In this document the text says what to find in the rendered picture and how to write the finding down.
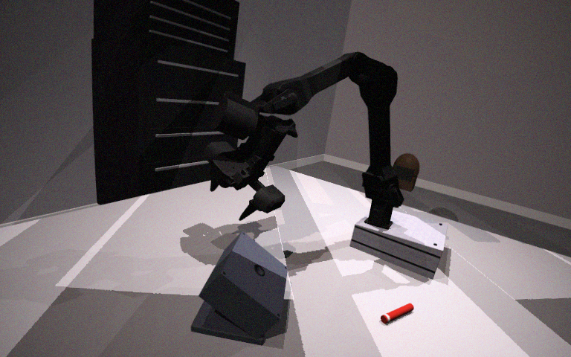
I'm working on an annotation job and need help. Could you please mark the dark red peg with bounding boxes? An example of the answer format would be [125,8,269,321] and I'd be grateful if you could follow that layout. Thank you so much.
[381,303,414,323]

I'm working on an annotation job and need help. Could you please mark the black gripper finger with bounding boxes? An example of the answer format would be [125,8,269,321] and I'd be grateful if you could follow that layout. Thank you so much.
[207,157,219,192]
[239,199,262,221]

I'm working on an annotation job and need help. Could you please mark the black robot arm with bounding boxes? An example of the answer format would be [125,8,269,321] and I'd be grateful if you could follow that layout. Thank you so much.
[210,52,404,230]

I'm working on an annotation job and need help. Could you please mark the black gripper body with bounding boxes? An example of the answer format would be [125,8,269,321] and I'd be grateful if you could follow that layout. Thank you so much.
[203,139,285,213]

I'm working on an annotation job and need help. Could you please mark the grey sloped panel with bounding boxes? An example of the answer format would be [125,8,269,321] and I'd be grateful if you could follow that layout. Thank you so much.
[190,231,288,346]

